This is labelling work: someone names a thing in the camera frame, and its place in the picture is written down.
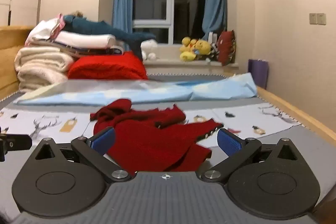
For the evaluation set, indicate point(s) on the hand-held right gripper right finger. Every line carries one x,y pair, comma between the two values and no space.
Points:
229,144

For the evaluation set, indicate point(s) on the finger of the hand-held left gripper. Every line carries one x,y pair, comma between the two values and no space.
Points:
18,142

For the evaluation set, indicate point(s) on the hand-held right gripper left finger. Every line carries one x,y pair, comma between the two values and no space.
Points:
105,140

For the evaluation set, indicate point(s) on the dark red knitted sweater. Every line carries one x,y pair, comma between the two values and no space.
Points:
152,140

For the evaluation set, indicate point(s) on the light blue bed sheet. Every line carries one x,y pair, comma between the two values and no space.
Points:
126,92

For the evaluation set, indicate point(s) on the bright red folded blanket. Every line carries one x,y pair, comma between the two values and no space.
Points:
107,66

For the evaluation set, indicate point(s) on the cream fluffy folded blanket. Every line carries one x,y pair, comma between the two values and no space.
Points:
39,66

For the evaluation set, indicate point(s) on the grey folded cloth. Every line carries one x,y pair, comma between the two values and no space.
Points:
89,52

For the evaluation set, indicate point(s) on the dark red cushion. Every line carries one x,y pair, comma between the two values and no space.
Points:
225,47

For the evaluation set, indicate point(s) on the yellow plush toy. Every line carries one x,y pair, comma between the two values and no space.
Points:
187,50
203,47

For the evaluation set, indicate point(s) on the white plush toy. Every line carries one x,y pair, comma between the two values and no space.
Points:
149,49

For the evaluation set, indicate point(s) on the white folded cloth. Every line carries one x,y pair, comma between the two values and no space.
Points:
84,40

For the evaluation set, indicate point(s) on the teal knitted garment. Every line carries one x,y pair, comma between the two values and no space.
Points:
105,28

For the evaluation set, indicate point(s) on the pink and white cloth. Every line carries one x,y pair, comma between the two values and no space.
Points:
43,29

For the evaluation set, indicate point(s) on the white framed window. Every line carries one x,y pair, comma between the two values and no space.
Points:
170,24

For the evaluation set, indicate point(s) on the wooden bed frame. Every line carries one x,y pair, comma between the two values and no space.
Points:
8,56

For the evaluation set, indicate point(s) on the beige wall switch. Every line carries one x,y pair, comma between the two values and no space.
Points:
313,18
321,19

